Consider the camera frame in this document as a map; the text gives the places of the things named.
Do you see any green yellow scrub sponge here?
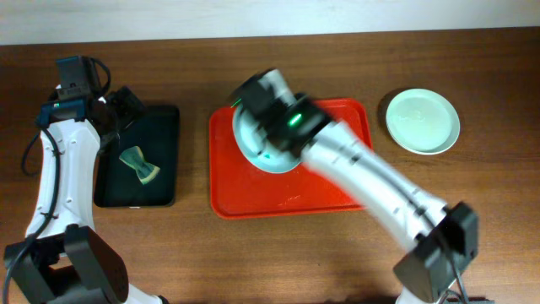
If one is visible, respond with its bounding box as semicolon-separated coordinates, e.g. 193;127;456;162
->
119;146;160;185

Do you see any light blue plate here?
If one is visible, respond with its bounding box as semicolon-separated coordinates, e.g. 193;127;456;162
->
232;106;300;174

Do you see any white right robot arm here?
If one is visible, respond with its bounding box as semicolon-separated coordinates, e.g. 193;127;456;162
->
231;68;479;303

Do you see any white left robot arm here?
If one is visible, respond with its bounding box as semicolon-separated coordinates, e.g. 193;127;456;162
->
3;88;166;303

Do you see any black plastic tray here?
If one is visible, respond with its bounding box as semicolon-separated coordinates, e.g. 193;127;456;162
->
94;106;180;208

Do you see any red plastic tray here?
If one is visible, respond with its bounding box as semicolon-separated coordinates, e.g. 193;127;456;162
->
209;107;363;220

